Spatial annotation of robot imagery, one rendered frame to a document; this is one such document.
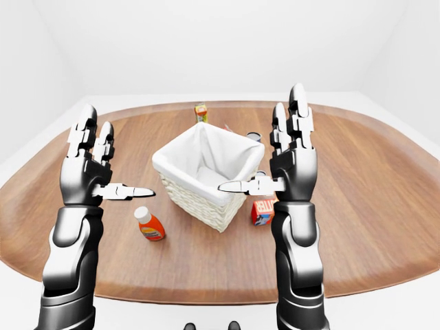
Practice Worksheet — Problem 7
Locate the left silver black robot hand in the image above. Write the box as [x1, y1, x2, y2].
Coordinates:
[59, 104, 156, 208]

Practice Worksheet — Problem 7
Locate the orange sauce bottle white cap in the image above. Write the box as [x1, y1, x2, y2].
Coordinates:
[133, 206, 166, 242]

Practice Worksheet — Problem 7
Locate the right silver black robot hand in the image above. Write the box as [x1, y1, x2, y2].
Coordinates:
[217, 82, 318, 204]

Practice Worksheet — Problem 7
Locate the yellow orange juice carton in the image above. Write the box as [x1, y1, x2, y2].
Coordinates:
[194, 103, 209, 124]

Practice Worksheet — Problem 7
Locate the red butter box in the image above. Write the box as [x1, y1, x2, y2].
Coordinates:
[250, 197, 278, 227]

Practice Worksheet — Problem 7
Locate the white woven basket with liner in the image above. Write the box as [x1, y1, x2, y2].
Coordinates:
[151, 121, 266, 233]

